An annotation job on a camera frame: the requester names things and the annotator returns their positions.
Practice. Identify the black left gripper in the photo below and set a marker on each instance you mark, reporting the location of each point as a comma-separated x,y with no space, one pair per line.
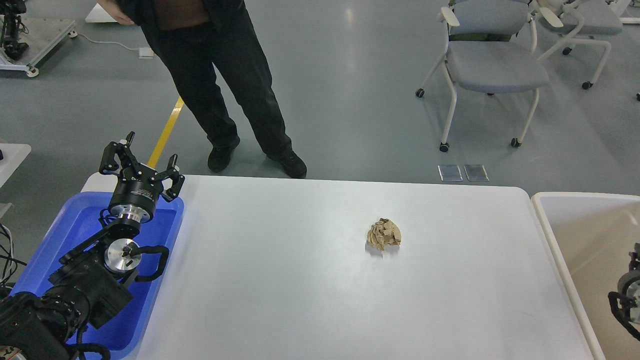
137,191

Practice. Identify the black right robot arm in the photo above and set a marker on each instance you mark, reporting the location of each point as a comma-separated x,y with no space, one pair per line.
625,301

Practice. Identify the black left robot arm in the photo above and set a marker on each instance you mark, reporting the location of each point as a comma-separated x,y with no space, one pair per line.
92,285

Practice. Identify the white side table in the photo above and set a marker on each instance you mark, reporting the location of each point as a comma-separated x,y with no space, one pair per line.
13,154

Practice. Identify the person in dark trousers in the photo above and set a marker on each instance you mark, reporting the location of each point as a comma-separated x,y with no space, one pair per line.
197,40

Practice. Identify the white board on floor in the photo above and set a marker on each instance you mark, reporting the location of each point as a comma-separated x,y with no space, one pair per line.
98,15

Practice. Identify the blue plastic bin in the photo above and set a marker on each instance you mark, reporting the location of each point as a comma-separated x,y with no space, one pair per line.
78,220

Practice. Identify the wheeled metal platform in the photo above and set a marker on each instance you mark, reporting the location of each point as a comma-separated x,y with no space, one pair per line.
25,41

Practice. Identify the crumpled brown paper ball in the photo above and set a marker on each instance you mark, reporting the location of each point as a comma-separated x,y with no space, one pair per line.
384,233

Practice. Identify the left metal floor plate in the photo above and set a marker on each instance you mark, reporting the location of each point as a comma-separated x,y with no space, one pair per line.
450,173

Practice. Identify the metal floor plate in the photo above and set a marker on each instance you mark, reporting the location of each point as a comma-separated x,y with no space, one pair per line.
450,173
476,173

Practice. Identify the right metal floor plate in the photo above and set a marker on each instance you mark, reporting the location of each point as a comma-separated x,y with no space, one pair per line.
476,173

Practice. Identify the beige plastic bin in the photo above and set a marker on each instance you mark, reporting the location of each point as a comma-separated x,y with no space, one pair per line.
591,236

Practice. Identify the grey chair white frame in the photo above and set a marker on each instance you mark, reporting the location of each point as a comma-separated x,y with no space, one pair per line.
489,67

